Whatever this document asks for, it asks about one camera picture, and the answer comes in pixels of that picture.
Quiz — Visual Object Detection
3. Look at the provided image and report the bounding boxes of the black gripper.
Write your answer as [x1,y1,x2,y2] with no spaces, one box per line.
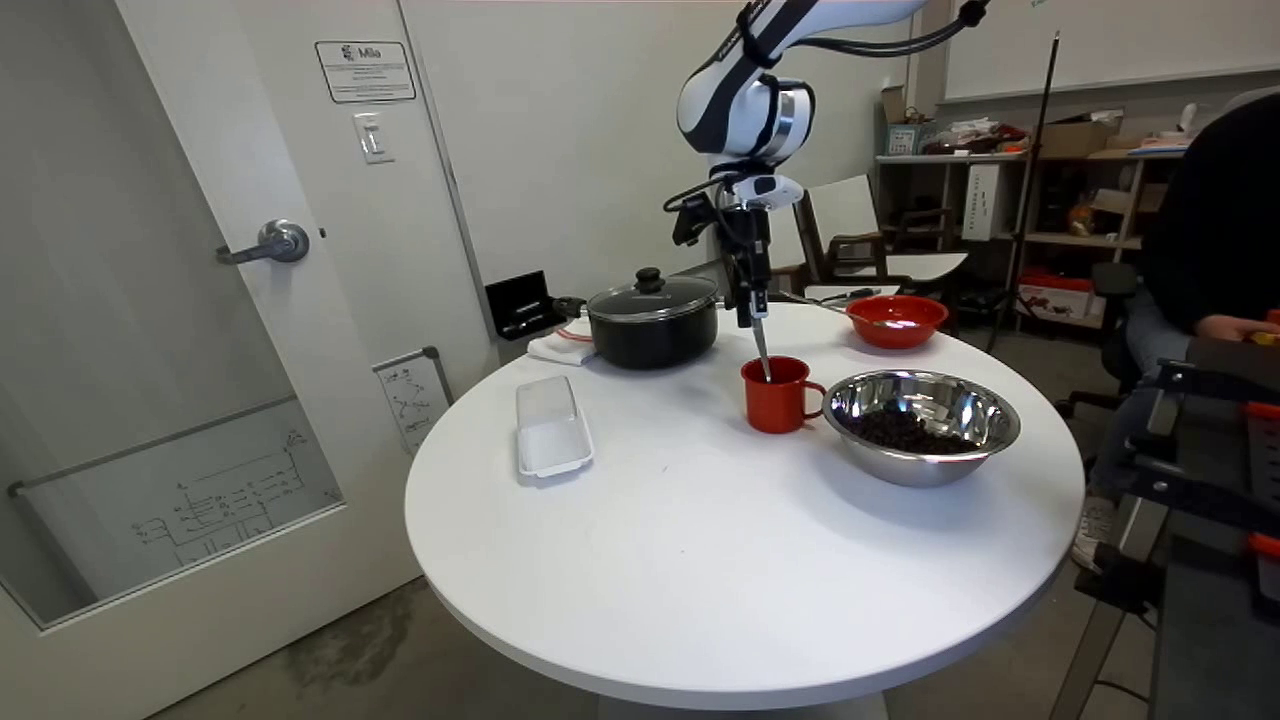
[715,196,782,331]

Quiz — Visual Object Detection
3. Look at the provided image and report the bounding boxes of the dark bowl with food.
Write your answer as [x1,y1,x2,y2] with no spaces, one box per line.
[820,367,1025,487]

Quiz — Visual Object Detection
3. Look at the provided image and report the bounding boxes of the black pot with lid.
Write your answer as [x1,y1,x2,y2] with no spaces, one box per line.
[585,262,724,373]

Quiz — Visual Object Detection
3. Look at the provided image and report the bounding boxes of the white leaning board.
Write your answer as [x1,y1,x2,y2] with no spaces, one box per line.
[801,173,884,271]

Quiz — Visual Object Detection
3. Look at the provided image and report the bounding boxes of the red enamel mug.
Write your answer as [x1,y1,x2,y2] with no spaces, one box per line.
[742,352,832,437]

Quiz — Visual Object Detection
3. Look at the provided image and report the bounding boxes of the red plate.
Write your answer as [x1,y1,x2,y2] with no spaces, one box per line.
[844,291,952,352]

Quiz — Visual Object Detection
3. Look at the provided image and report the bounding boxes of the white pink folded cloth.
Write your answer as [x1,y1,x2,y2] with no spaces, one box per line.
[526,313,598,367]

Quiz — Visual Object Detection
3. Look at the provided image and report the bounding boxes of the dark coffee beans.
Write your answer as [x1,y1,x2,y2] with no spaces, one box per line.
[844,402,992,454]

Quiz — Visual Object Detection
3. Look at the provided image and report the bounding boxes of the clear plastic container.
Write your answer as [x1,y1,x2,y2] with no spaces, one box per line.
[511,373,600,485]

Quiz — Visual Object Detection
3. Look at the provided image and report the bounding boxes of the cluttered storage shelf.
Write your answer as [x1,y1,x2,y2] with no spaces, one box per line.
[874,64,1280,337]

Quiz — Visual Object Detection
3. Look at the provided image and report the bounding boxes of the thin black pole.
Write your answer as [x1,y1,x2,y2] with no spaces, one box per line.
[1010,30,1070,337]

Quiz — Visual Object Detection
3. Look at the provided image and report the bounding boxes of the small leaning whiteboard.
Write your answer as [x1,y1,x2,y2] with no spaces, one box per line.
[373,342,456,454]

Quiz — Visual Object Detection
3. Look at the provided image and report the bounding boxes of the brown cardboard box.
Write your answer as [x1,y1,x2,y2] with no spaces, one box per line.
[1037,110,1129,158]

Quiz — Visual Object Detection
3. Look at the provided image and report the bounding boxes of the person in black top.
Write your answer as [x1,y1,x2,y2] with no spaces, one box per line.
[1115,87,1280,392]

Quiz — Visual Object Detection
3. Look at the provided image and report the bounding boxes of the white door with glass panel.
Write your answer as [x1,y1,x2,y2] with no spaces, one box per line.
[0,0,499,720]

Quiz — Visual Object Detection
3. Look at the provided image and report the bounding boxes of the white light switch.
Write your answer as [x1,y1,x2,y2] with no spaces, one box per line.
[351,108,400,166]

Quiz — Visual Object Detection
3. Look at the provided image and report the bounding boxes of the white wall sign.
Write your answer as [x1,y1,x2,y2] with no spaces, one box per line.
[312,37,421,108]

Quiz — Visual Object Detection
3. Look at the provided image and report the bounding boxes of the silver door handle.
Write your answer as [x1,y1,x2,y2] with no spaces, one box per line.
[216,215,312,271]

